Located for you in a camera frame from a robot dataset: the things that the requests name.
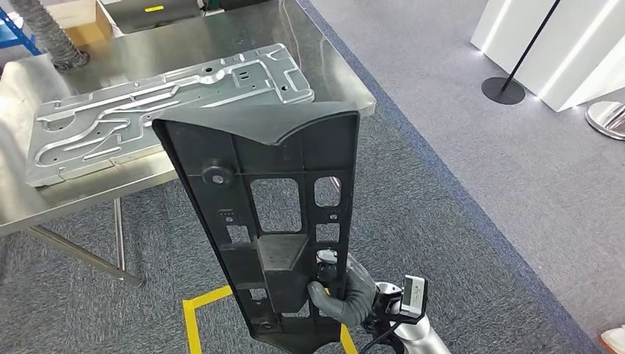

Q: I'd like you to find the stainless steel workbench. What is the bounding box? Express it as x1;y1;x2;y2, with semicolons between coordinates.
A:
0;0;377;289

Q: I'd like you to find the black bag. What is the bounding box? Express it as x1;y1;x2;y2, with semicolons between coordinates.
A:
220;0;274;11

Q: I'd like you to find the white partition block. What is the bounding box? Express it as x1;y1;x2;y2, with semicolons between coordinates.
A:
471;0;625;114

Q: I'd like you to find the yellow floor tape square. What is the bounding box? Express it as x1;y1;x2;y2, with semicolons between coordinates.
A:
181;285;360;354

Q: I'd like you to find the brown cardboard box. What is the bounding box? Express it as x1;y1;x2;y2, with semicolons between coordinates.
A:
43;0;114;47

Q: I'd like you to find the stamped grey metal panel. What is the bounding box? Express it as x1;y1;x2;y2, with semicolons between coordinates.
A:
25;43;316;188

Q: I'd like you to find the black stanchion post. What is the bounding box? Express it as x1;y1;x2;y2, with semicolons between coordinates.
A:
481;0;562;106

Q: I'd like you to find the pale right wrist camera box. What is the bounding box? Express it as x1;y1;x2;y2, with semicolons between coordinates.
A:
376;274;429;327

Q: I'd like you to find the grey metal case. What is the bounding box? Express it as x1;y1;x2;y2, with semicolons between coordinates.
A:
99;0;203;35

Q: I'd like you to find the blue metal cart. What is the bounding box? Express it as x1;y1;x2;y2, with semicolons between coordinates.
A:
0;7;43;55

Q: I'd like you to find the grey flexible hose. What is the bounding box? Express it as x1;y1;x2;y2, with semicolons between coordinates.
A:
10;0;91;71

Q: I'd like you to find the person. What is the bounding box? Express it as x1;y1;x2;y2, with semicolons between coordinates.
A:
600;326;625;354

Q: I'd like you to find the chrome stanchion base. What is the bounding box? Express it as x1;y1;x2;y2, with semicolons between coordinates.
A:
584;101;625;142

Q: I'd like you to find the black plastic panel part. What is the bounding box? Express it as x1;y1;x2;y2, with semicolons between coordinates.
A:
152;101;361;354

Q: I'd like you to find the black camera cable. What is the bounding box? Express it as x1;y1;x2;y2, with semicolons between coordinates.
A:
358;319;406;354

